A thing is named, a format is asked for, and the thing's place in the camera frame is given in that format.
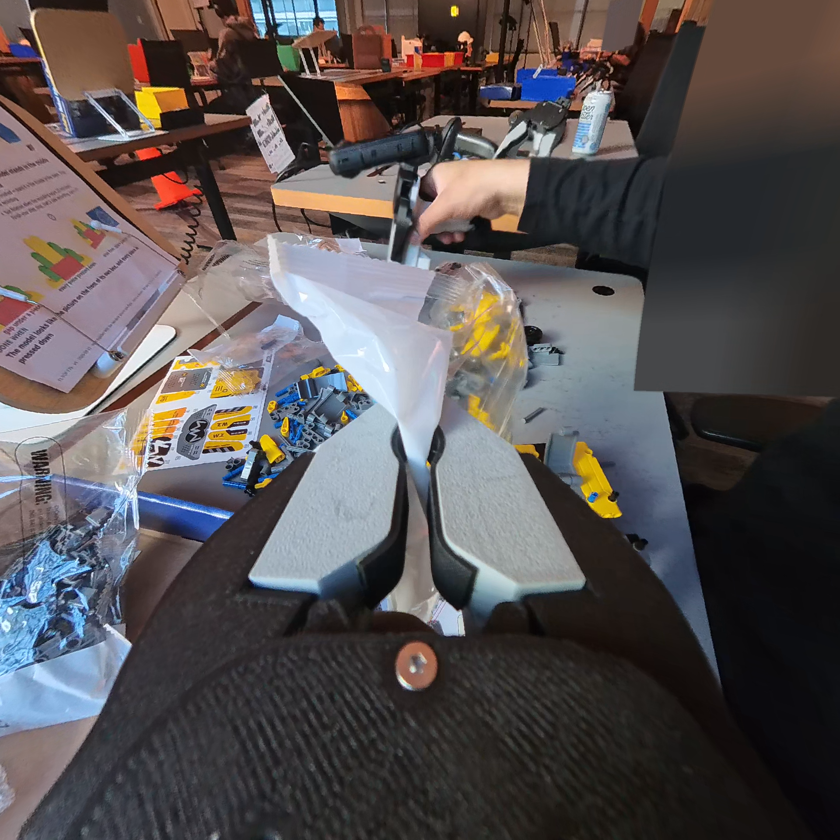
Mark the partly built yellow model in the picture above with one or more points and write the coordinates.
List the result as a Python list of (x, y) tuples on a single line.
[(590, 472)]

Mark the pile of small building pieces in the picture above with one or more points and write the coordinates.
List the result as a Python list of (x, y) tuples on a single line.
[(308, 407)]

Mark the cardboard set box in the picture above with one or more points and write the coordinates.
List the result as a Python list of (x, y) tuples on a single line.
[(170, 512)]

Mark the orange cone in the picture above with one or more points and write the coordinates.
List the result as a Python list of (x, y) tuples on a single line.
[(170, 184)]

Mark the instruction sheet on wooden board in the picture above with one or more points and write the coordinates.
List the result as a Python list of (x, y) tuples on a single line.
[(39, 400)]

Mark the white paper sign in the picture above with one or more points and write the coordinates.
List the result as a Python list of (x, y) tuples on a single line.
[(270, 134)]

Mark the wooden top table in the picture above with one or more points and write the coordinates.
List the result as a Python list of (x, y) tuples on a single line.
[(197, 128)]

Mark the red storage tray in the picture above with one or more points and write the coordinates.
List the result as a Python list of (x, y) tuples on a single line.
[(436, 60)]

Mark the person's right forearm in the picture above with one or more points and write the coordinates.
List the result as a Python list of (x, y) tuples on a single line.
[(590, 203)]

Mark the black grey tool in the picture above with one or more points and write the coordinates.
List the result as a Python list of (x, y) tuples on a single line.
[(538, 121)]

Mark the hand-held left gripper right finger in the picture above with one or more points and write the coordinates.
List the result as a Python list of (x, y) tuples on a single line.
[(505, 518)]

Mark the blue storage tray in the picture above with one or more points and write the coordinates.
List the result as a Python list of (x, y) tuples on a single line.
[(548, 82)]

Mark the yellow box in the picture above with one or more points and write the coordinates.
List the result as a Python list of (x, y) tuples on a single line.
[(161, 102)]

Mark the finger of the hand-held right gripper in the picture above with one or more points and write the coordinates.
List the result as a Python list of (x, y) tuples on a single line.
[(403, 216), (421, 256)]

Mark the yellow black sticker sheet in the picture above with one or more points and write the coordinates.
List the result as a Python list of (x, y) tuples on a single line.
[(190, 433)]

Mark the person's black clothing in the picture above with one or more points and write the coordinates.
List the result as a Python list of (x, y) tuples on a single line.
[(774, 590)]

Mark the empty clear bag white label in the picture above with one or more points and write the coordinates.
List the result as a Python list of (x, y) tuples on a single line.
[(229, 282)]

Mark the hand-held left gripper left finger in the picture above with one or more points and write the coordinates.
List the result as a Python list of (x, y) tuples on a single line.
[(328, 518)]

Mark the clear bag grey parts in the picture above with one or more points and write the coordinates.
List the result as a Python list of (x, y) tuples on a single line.
[(59, 577)]

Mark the desk with wooden edge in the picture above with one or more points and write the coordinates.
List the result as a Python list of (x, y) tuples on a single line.
[(315, 190)]

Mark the person's right hand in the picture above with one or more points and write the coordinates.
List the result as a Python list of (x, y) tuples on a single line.
[(479, 193)]

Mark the grey handheld tool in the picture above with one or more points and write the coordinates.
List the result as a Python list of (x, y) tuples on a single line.
[(472, 141)]

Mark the clear parts bag white header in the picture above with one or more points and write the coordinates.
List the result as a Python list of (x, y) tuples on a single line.
[(374, 328)]

